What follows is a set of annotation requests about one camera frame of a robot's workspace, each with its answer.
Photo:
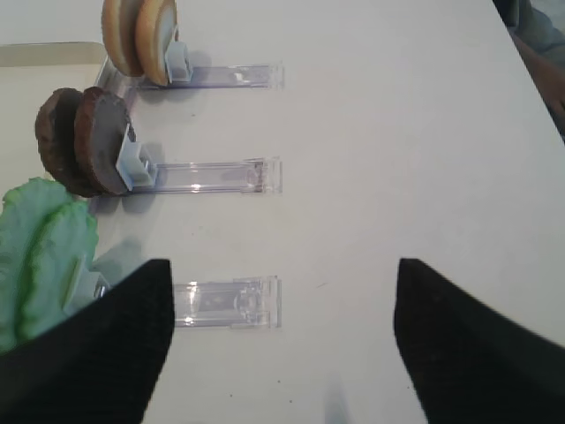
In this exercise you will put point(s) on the golden bun half inner right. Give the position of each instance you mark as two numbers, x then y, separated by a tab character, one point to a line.
119	19

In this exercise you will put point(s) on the person in dark shirt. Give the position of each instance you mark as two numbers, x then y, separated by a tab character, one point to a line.
540	44

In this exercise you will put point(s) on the green lettuce leaf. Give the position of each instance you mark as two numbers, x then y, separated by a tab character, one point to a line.
44	233

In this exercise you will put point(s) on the white pusher block lettuce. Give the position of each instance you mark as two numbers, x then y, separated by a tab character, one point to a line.
84	288

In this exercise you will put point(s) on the white rectangular tray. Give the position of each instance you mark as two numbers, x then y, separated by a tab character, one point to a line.
54	53

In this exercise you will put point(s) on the white pusher block bun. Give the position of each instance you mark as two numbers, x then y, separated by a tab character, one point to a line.
178	66

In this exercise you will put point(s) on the dark meat patty outer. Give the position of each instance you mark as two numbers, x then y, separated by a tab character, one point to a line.
80	129

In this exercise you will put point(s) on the golden bun half outer right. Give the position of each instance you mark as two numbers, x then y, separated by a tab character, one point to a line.
155	27

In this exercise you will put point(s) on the golden bun half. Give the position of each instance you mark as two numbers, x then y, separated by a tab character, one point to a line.
155	27
119	19

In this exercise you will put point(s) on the white pusher block patty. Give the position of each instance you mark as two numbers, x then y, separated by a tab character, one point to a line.
134	164

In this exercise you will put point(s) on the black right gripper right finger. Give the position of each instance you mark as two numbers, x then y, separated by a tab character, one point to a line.
467	362

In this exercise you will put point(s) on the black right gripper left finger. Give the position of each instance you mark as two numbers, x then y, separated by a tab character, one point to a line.
101	365

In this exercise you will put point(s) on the clear holder track patty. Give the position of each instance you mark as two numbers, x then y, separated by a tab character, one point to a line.
257	175

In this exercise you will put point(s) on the clear holder track right bun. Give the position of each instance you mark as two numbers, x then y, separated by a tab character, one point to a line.
234	76

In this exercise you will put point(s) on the clear holder track lettuce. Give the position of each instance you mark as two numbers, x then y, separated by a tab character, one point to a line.
244	303

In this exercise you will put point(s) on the brown meat patty inner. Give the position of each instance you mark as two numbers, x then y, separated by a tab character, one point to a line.
54	131

